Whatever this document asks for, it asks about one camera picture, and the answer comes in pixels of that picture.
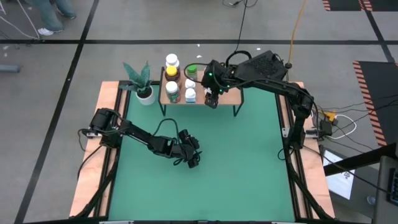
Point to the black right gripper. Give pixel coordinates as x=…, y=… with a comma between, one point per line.
x=217, y=76

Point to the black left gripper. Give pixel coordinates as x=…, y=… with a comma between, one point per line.
x=189, y=149

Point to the white Trader Joe's melatonin bottle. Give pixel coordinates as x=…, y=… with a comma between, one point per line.
x=190, y=93

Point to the green bottle green cap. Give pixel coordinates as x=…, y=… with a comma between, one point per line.
x=191, y=69

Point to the large white-capped labelled bottle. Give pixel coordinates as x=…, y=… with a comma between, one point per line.
x=172, y=88

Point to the brown bottle yellow cap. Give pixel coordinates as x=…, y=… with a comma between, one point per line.
x=171, y=71

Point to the white bottle blue-striped label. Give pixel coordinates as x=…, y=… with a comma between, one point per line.
x=171, y=59

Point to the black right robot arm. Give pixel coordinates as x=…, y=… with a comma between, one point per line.
x=264, y=67

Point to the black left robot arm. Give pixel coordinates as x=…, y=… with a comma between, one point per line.
x=140, y=137

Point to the snake plant in white pot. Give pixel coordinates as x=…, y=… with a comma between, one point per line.
x=144, y=93

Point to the black power adapter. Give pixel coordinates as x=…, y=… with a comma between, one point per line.
x=326, y=128

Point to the yellow extension socket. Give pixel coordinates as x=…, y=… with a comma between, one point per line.
x=330, y=115

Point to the white display panel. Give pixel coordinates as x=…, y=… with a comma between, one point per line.
x=339, y=177

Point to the black diagonal beam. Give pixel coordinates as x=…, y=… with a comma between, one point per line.
x=360, y=160

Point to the black hazard-striped floor mat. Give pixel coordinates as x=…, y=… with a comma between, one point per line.
x=345, y=3
x=379, y=93

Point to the person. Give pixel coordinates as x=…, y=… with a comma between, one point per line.
x=49, y=15

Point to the grey workstation desk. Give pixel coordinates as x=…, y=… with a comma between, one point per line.
x=381, y=193

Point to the black computer keyboard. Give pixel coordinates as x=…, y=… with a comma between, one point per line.
x=394, y=186

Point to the wooden shelf black metal frame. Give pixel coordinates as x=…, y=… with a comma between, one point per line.
x=230, y=98

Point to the black rig frame rail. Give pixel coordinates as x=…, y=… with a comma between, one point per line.
x=306, y=193
x=105, y=186

